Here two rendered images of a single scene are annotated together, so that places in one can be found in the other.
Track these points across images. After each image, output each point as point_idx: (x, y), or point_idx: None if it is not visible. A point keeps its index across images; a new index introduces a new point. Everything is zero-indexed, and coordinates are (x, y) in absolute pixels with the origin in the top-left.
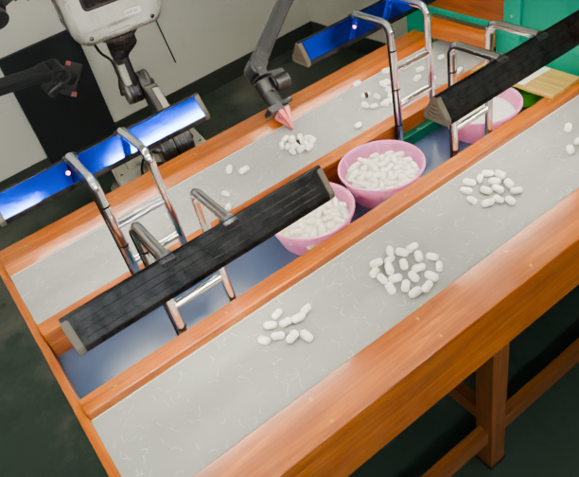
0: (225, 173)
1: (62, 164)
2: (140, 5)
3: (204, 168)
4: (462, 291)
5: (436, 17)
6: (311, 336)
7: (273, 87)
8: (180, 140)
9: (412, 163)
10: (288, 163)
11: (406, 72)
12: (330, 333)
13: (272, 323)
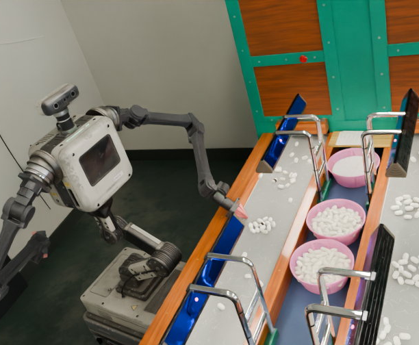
0: (231, 263)
1: (191, 294)
2: (122, 170)
3: None
4: None
5: None
6: (409, 335)
7: (224, 195)
8: (173, 254)
9: (348, 209)
10: (268, 239)
11: (283, 159)
12: (415, 328)
13: (377, 339)
